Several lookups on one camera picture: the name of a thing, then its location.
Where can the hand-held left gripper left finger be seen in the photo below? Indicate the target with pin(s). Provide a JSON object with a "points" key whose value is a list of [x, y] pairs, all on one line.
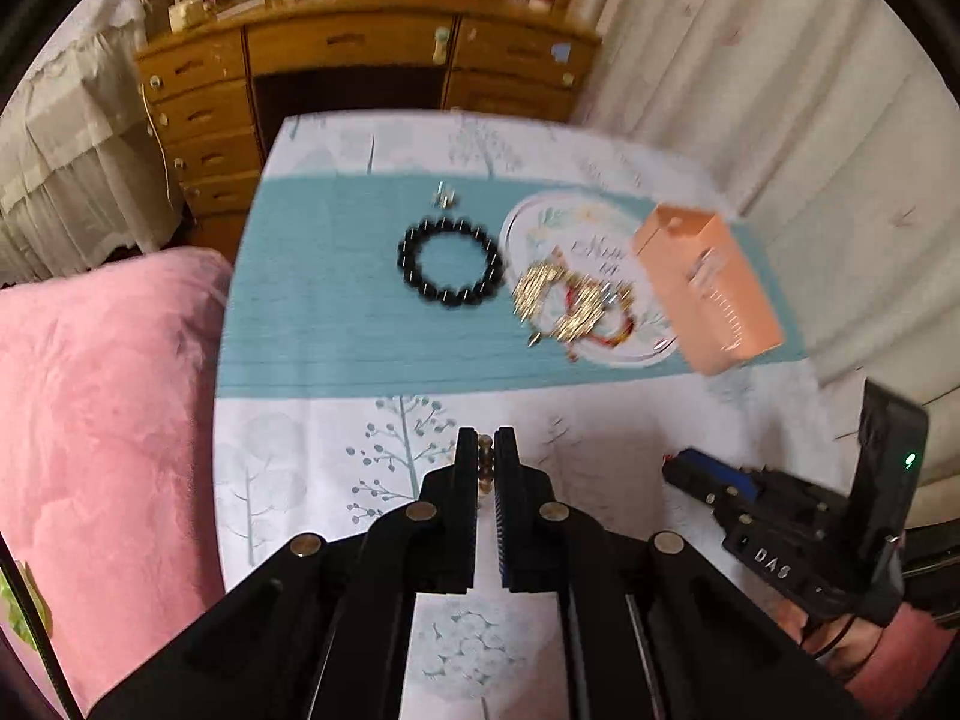
{"points": [[471, 517]]}

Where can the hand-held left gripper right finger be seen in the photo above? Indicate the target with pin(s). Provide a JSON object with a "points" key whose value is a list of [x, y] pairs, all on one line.
{"points": [[504, 517]]}

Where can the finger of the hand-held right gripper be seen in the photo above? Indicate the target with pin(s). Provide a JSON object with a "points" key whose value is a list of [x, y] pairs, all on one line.
{"points": [[701, 487], [720, 469]]}

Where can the peach paper box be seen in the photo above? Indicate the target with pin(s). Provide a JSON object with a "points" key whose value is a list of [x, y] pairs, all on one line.
{"points": [[712, 292]]}

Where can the round white printed plate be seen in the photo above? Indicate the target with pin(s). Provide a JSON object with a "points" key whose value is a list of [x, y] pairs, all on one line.
{"points": [[555, 221]]}

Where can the small silver earrings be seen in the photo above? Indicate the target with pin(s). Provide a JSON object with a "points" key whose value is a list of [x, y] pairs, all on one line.
{"points": [[445, 197]]}

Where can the tree print tablecloth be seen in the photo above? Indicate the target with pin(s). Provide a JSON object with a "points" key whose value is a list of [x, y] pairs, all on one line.
{"points": [[315, 330]]}

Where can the white floral curtain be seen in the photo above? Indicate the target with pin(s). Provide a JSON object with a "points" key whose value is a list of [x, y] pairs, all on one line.
{"points": [[750, 90]]}

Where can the wooden desk with drawers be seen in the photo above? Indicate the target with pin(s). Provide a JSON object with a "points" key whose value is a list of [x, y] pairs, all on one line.
{"points": [[352, 37]]}

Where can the white lace bed cover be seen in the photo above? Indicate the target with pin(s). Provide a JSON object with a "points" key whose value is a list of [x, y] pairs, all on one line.
{"points": [[67, 142]]}

